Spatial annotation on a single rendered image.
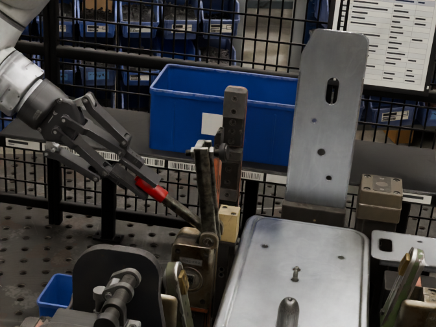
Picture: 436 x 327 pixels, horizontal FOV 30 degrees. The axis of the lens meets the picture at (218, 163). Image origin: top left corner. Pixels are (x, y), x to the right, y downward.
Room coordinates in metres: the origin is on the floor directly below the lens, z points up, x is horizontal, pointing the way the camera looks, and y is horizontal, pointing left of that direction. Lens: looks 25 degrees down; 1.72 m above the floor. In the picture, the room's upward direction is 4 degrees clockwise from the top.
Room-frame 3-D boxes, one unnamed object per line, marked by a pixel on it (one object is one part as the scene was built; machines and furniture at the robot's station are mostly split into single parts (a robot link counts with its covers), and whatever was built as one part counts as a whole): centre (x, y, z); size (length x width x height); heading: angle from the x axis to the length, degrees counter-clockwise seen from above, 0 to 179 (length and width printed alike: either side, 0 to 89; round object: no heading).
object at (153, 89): (1.56, -0.02, 1.10); 0.30 x 0.17 x 0.13; 82
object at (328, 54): (1.36, -0.19, 1.17); 0.12 x 0.01 x 0.34; 81
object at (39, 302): (1.33, 0.27, 0.74); 0.11 x 0.10 x 0.09; 171
